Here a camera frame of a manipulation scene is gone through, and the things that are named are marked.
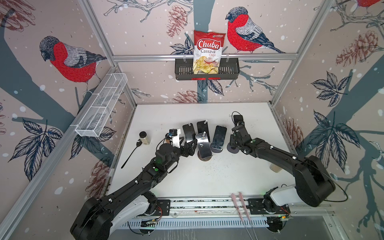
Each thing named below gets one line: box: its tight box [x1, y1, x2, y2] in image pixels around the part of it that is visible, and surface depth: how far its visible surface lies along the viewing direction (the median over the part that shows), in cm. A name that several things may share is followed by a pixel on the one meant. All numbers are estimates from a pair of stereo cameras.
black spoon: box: [121, 139, 143, 169], surface depth 97 cm
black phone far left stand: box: [182, 123, 196, 142], surface depth 93 cm
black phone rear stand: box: [197, 120, 211, 143], surface depth 95 cm
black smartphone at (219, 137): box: [211, 125, 227, 150], surface depth 92 cm
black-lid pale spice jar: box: [139, 131, 151, 145], surface depth 94 cm
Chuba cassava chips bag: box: [193, 29, 226, 74], surface depth 86 cm
